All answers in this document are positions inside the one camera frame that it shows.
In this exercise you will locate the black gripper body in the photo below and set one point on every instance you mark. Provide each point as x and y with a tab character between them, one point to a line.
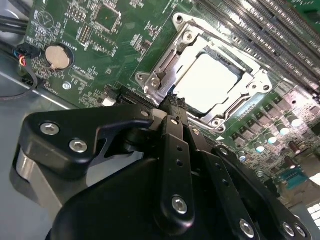
112	212

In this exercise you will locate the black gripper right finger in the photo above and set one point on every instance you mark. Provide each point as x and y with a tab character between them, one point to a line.
225	187

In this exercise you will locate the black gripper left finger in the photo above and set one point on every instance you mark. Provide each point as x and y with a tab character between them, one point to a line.
175	162

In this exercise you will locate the silver CPU plate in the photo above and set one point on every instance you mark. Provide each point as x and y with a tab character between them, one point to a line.
207	82

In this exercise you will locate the metal socket cover frame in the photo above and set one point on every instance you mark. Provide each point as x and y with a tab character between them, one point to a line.
186	53

